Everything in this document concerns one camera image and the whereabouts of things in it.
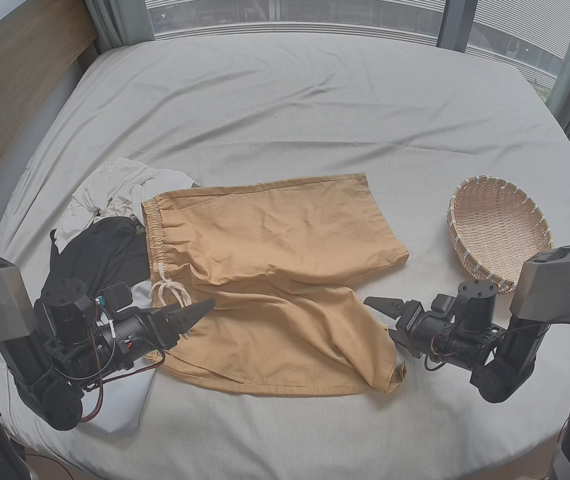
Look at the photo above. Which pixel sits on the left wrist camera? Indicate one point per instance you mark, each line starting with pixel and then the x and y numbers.
pixel 117 298

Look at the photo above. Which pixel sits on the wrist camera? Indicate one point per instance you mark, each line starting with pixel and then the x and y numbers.
pixel 442 304
pixel 117 298

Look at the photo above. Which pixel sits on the round woven basket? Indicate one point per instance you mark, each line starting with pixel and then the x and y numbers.
pixel 500 223

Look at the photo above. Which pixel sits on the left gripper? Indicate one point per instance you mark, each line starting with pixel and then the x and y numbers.
pixel 134 335

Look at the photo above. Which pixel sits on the pale grey garment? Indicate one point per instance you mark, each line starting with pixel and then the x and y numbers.
pixel 124 403

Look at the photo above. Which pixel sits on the bed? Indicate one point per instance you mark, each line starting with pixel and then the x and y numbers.
pixel 315 118

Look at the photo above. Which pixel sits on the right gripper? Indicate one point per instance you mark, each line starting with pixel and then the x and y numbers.
pixel 430 333

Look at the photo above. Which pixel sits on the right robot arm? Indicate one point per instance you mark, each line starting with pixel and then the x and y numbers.
pixel 555 278

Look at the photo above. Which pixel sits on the tan shorts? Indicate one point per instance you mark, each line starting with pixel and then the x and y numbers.
pixel 275 248

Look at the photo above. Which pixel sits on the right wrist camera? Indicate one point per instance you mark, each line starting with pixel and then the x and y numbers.
pixel 442 304

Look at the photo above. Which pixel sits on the black garment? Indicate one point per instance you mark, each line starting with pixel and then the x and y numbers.
pixel 94 253

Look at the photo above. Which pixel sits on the white garment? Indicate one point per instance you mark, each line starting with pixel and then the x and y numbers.
pixel 114 188

